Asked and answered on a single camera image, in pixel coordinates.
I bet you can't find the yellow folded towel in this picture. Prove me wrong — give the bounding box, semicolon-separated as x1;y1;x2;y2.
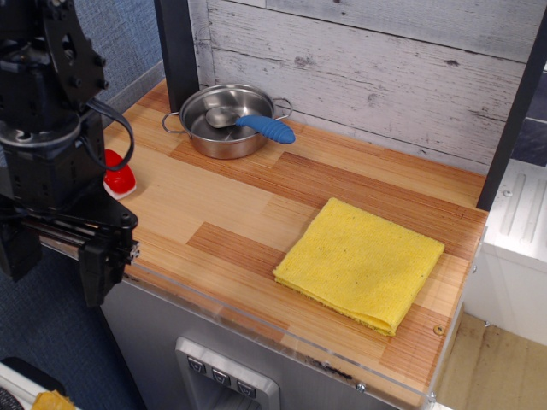
273;198;444;337

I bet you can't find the blue handled metal scoop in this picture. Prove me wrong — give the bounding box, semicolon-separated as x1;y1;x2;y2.
205;107;296;144

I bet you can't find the clear acrylic edge guard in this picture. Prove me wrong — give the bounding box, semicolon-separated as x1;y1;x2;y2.
121;260;437;405

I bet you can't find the stainless steel pot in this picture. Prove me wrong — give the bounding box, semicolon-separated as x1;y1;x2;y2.
162;84;296;160

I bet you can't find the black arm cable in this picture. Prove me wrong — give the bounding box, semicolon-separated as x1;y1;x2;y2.
79;97;136;172

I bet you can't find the red toy sushi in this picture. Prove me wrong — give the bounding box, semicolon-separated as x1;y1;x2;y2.
103;149;137;200

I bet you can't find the yellow object bottom corner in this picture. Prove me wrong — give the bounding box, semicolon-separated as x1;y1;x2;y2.
31;390;76;410

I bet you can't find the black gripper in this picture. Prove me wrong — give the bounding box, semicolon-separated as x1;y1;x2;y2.
1;114;138;308

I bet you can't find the silver button panel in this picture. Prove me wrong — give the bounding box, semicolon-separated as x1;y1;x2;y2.
175;337;281;409

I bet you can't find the grey metal cabinet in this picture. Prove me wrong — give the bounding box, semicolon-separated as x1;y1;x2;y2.
100;277;385;410

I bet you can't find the white ribbed cabinet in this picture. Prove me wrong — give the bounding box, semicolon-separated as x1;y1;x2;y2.
463;160;546;345

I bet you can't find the black right vertical post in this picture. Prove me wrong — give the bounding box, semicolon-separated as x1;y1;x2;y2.
476;10;546;211

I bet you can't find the black left vertical post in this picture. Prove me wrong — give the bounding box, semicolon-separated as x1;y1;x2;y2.
154;0;199;111

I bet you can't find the black vertical post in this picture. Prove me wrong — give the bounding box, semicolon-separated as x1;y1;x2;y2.
154;0;199;111
476;10;546;211

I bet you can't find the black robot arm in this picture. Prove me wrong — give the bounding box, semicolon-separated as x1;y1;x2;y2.
1;1;138;307

